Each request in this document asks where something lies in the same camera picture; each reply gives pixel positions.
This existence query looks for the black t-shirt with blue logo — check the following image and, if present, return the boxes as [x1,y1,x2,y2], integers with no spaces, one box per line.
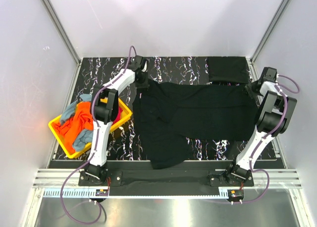
[133,80,258,170]

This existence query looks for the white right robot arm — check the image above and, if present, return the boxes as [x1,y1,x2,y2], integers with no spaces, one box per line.
[224,67,297,186]

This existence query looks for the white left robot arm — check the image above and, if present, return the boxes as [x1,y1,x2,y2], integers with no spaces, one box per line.
[84,56,148,185]

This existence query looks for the folded black t-shirt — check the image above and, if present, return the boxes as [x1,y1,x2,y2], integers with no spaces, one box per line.
[207,57,249,84]

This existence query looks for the yellow plastic bin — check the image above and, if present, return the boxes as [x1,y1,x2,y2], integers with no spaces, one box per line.
[48,95,133,160]

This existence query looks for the red t-shirt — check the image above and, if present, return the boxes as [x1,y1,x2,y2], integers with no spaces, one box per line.
[113,106,123,123]

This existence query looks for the orange t-shirt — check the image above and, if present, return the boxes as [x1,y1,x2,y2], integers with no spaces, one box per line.
[53,102,93,154]

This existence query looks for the light blue grey t-shirt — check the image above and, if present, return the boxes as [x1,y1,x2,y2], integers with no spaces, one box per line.
[59,94,92,125]

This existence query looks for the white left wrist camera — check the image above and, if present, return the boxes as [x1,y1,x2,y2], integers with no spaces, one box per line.
[141,60,148,72]

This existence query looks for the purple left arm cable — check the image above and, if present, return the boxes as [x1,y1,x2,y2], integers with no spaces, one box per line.
[59,45,138,224]

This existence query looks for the aluminium frame post right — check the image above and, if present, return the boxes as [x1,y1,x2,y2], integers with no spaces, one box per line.
[250,0,298,64]

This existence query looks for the aluminium frame post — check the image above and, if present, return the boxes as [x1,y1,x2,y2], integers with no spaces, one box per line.
[250,0,298,64]
[41,0,81,65]

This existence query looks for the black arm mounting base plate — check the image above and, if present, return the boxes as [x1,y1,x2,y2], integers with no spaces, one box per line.
[78,169,254,187]

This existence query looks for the aluminium frame post left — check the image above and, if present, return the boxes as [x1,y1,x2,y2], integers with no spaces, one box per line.
[41,0,81,65]

